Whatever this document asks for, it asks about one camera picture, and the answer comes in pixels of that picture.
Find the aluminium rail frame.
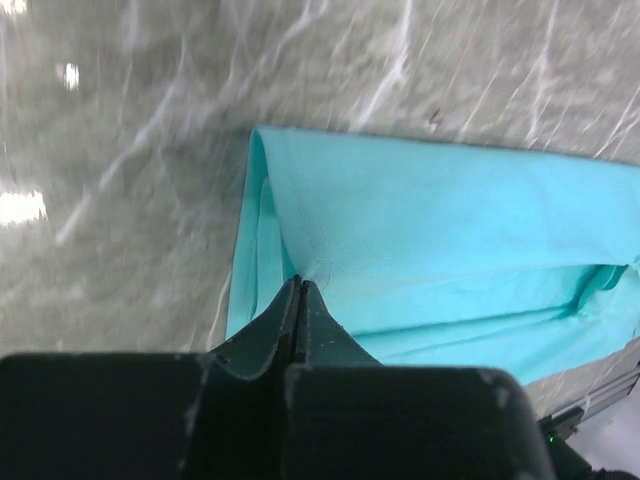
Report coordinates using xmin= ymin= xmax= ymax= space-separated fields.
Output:
xmin=526 ymin=339 xmax=639 ymax=440

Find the turquoise t-shirt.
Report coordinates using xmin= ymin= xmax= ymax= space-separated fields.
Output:
xmin=227 ymin=126 xmax=639 ymax=384

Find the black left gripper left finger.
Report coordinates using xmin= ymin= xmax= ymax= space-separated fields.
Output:
xmin=1 ymin=278 xmax=300 ymax=479

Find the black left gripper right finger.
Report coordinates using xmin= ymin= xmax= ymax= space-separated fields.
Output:
xmin=284 ymin=282 xmax=555 ymax=479

